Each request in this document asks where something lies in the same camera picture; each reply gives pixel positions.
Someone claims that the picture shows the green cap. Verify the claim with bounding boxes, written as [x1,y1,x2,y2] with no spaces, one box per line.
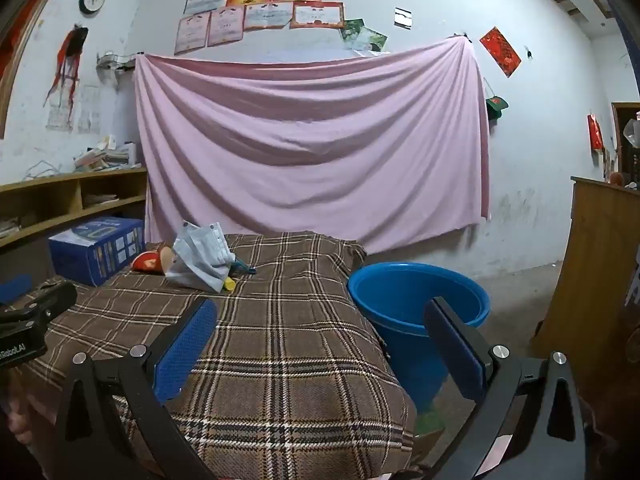
[485,96,509,122]

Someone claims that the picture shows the wooden wall shelf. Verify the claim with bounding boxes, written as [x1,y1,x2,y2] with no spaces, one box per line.
[0,166,150,281]

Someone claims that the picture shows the wooden cabinet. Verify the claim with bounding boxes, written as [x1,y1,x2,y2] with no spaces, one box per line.
[530,176,640,401]

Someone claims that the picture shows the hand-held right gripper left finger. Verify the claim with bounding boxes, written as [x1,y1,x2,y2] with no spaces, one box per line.
[54,296,221,480]

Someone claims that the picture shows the brown plaid blanket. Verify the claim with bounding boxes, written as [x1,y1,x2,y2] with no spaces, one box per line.
[10,231,418,480]

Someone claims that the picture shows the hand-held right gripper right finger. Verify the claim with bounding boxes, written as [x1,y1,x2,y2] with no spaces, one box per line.
[422,297,588,480]

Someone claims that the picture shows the red wall poster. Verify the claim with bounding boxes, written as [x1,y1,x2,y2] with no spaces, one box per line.
[479,26,522,79]

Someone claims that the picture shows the person's left forearm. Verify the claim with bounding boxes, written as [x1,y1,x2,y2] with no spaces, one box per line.
[0,370,68,461]

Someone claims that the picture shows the red hanging packet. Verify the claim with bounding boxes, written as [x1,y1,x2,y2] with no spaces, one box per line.
[587,114,604,152]

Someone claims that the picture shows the dark wooden door frame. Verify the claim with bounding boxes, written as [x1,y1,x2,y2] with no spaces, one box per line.
[611,102,640,181]

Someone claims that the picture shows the books inside shelf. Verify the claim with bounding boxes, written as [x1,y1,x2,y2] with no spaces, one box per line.
[82,192,121,208]

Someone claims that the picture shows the group of wall certificates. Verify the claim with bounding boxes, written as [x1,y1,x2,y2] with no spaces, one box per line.
[173,0,377,56]

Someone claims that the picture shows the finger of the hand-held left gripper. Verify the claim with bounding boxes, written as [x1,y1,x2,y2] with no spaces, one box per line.
[0,281,78,335]
[0,275,32,306]

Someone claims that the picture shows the blue cardboard box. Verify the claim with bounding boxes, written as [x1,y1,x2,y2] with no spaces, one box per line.
[48,216,147,287]

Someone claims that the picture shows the stack of books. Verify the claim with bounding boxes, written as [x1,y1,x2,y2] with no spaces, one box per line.
[72,135,138,173]

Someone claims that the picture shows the metal wall rack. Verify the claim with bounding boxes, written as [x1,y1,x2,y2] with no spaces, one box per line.
[96,51,137,73]

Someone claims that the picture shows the red tassel ornament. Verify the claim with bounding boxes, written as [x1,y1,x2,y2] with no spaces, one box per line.
[44,24,90,108]

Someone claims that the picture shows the pink hanging sheet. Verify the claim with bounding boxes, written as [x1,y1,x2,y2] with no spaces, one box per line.
[132,37,493,256]

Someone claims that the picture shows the white paper wall notice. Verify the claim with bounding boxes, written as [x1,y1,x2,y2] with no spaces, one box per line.
[46,85,103,133]

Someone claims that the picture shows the blue plastic bucket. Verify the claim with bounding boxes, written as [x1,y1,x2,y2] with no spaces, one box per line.
[347,261,492,411]

